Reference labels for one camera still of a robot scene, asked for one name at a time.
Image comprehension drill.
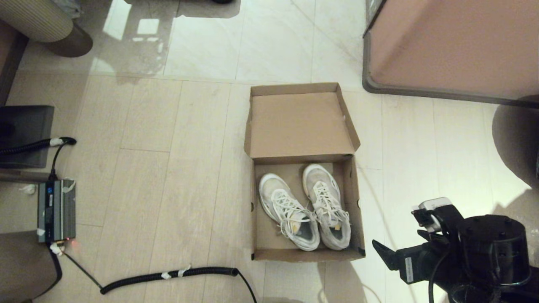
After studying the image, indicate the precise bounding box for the white mesh sneaker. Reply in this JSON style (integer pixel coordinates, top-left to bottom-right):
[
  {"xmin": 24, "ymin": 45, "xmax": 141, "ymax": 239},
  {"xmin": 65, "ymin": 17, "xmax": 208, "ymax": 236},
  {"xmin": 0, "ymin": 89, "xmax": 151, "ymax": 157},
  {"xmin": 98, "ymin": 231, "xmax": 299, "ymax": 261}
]
[
  {"xmin": 258, "ymin": 173, "xmax": 321, "ymax": 252},
  {"xmin": 302, "ymin": 163, "xmax": 352, "ymax": 251}
]

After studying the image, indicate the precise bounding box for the brown cardboard shoe box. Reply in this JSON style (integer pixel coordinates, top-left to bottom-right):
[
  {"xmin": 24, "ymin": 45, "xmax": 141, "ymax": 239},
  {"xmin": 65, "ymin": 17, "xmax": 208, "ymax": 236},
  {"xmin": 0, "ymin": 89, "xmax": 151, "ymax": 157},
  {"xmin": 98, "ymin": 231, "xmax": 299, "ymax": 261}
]
[{"xmin": 244, "ymin": 82, "xmax": 366, "ymax": 262}]

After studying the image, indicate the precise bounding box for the grey metal power box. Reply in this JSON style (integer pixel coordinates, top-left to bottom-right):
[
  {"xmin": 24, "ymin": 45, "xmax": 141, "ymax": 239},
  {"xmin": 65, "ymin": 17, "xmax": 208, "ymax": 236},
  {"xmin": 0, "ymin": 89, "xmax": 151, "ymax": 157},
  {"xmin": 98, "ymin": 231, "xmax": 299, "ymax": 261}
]
[{"xmin": 37, "ymin": 178, "xmax": 77, "ymax": 244}]

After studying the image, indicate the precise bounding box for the dark brown round stool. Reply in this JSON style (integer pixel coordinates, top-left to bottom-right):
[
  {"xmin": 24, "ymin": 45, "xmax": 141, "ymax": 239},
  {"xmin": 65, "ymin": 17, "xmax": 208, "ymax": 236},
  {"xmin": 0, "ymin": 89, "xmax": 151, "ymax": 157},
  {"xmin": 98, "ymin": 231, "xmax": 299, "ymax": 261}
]
[{"xmin": 492, "ymin": 95, "xmax": 539, "ymax": 189}]

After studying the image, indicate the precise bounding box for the pink cabinet with grey base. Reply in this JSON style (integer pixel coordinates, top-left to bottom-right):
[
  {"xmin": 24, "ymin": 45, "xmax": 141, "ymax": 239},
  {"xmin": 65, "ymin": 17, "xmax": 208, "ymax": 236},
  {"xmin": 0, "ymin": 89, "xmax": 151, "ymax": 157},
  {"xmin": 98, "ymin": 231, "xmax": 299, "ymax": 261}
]
[{"xmin": 362, "ymin": 0, "xmax": 539, "ymax": 106}]

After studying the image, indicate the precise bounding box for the black flat panel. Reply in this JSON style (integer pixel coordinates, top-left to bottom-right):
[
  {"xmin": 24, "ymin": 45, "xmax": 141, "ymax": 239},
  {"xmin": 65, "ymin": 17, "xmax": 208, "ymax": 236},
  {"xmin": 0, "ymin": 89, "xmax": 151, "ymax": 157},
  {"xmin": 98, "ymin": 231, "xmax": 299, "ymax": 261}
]
[{"xmin": 0, "ymin": 105, "xmax": 55, "ymax": 169}]

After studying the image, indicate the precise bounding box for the grey crumpled cloth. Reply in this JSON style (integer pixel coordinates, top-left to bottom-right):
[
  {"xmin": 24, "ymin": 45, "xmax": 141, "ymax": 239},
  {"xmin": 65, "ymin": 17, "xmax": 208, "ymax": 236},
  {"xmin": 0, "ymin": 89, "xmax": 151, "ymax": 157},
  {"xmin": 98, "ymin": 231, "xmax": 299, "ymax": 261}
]
[{"xmin": 53, "ymin": 0, "xmax": 81, "ymax": 18}]

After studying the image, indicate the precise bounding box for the dark brown wooden furniture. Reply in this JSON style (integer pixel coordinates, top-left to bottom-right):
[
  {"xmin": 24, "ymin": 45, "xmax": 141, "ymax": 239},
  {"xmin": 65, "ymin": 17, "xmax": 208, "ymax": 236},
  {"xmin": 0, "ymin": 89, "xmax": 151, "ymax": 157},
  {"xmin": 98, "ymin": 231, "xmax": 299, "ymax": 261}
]
[{"xmin": 0, "ymin": 19, "xmax": 29, "ymax": 105}]

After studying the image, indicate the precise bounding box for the beige ribbed ottoman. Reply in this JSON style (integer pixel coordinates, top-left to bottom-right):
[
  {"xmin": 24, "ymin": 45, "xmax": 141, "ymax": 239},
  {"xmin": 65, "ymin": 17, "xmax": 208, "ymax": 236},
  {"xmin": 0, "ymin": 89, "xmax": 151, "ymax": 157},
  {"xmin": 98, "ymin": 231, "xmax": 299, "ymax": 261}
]
[{"xmin": 0, "ymin": 0, "xmax": 93, "ymax": 58}]

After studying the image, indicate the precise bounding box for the thin black cable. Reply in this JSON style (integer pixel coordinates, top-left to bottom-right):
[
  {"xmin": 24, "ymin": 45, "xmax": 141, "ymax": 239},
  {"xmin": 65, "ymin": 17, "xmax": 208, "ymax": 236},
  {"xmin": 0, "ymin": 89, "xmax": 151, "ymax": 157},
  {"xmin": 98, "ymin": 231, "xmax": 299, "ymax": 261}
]
[
  {"xmin": 61, "ymin": 250, "xmax": 104, "ymax": 291},
  {"xmin": 236, "ymin": 271, "xmax": 258, "ymax": 303},
  {"xmin": 50, "ymin": 143, "xmax": 66, "ymax": 181}
]

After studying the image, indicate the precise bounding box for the black corrugated cable conduit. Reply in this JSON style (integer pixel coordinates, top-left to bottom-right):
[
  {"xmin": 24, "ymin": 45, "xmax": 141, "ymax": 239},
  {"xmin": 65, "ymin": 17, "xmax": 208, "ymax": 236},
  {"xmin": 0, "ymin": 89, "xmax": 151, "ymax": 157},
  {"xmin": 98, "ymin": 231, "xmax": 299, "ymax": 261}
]
[
  {"xmin": 100, "ymin": 266, "xmax": 239, "ymax": 295},
  {"xmin": 42, "ymin": 243, "xmax": 64, "ymax": 297},
  {"xmin": 0, "ymin": 136, "xmax": 77, "ymax": 155}
]

